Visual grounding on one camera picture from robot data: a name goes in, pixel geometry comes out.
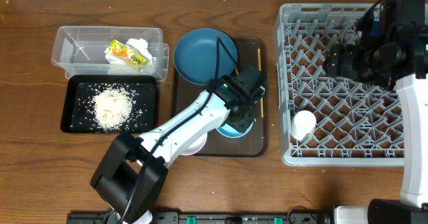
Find light blue bowl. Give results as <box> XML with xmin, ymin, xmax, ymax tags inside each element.
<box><xmin>216</xmin><ymin>123</ymin><xmax>253</xmax><ymax>138</ymax></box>

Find pink white bowl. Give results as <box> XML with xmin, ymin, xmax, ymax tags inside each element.
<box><xmin>181</xmin><ymin>133</ymin><xmax>207</xmax><ymax>156</ymax></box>

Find white paper cup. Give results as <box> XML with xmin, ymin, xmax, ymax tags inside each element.
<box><xmin>290</xmin><ymin>110</ymin><xmax>317</xmax><ymax>141</ymax></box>

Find dark blue plate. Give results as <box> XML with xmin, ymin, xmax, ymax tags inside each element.
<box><xmin>173</xmin><ymin>28</ymin><xmax>238</xmax><ymax>85</ymax></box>

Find rice food scraps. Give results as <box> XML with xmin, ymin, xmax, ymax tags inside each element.
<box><xmin>69</xmin><ymin>83</ymin><xmax>156</xmax><ymax>133</ymax></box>

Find white napkin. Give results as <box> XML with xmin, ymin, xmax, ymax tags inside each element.
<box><xmin>115</xmin><ymin>38</ymin><xmax>154</xmax><ymax>72</ymax></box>

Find yellow snack wrapper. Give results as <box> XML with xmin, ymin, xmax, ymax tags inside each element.
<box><xmin>104</xmin><ymin>39</ymin><xmax>148</xmax><ymax>66</ymax></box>

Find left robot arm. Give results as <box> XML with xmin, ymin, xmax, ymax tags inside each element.
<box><xmin>90</xmin><ymin>66</ymin><xmax>265</xmax><ymax>223</ymax></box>

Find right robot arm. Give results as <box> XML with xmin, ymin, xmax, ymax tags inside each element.
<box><xmin>323</xmin><ymin>0</ymin><xmax>427</xmax><ymax>223</ymax></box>

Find grey dishwasher rack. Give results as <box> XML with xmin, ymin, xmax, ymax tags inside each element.
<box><xmin>274</xmin><ymin>3</ymin><xmax>405</xmax><ymax>167</ymax></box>

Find left wooden chopstick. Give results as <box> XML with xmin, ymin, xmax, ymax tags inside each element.
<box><xmin>235</xmin><ymin>67</ymin><xmax>257</xmax><ymax>122</ymax></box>

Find wooden chopstick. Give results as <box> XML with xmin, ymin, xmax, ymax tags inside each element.
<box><xmin>235</xmin><ymin>67</ymin><xmax>257</xmax><ymax>122</ymax></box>
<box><xmin>257</xmin><ymin>48</ymin><xmax>264</xmax><ymax>118</ymax></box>

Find right wooden chopstick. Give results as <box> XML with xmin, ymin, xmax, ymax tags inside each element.
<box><xmin>257</xmin><ymin>48</ymin><xmax>264</xmax><ymax>118</ymax></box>

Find brown serving tray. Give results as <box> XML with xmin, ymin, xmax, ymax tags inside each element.
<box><xmin>172</xmin><ymin>37</ymin><xmax>268</xmax><ymax>157</ymax></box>

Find black plastic tray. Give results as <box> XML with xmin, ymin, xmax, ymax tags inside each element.
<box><xmin>60</xmin><ymin>75</ymin><xmax>157</xmax><ymax>133</ymax></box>

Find clear plastic bin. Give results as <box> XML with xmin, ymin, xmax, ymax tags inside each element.
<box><xmin>51</xmin><ymin>26</ymin><xmax>169</xmax><ymax>82</ymax></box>

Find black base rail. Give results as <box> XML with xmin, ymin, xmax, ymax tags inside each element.
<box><xmin>66</xmin><ymin>206</ymin><xmax>334</xmax><ymax>224</ymax></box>

